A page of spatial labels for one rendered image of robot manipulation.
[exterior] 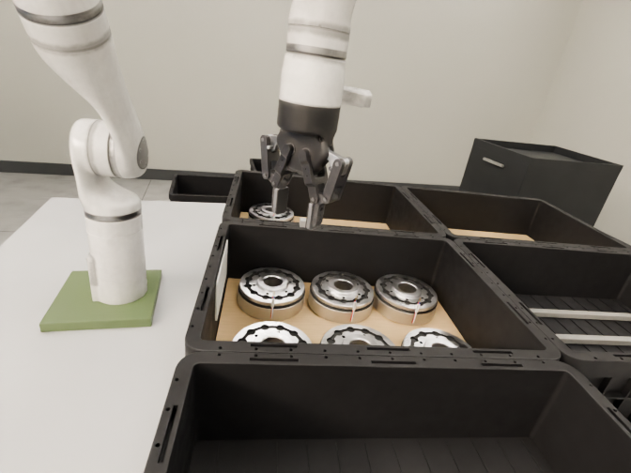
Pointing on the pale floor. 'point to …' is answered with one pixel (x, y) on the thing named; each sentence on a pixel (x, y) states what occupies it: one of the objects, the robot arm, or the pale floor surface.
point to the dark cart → (541, 175)
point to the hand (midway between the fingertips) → (296, 210)
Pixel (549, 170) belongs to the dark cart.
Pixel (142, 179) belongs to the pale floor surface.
